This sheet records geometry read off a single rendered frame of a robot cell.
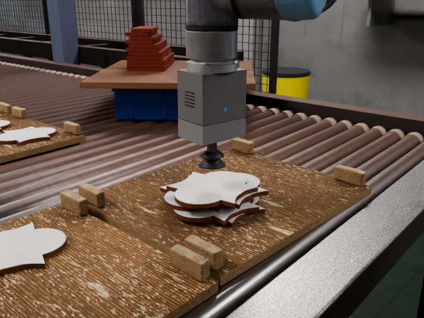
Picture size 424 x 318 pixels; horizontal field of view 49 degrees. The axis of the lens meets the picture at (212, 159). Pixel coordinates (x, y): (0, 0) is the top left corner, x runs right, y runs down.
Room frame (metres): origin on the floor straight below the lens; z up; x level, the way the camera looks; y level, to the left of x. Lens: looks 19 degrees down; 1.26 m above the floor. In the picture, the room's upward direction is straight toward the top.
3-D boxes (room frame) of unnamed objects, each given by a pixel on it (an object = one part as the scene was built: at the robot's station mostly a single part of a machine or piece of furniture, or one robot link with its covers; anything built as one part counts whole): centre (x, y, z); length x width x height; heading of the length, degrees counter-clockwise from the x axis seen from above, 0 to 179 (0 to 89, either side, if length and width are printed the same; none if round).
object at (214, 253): (0.53, 0.01, 0.95); 0.06 x 0.02 x 0.03; 46
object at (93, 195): (0.72, 0.20, 0.95); 0.06 x 0.02 x 0.03; 46
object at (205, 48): (0.70, 0.00, 1.20); 0.08 x 0.08 x 0.05
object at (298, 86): (4.01, -0.64, 0.34); 0.42 x 0.42 x 0.68
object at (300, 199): (0.77, -0.03, 0.93); 0.41 x 0.35 x 0.02; 136
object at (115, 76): (1.55, 0.11, 1.03); 0.50 x 0.50 x 0.02; 87
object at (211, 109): (0.70, 0.00, 1.12); 0.10 x 0.09 x 0.16; 38
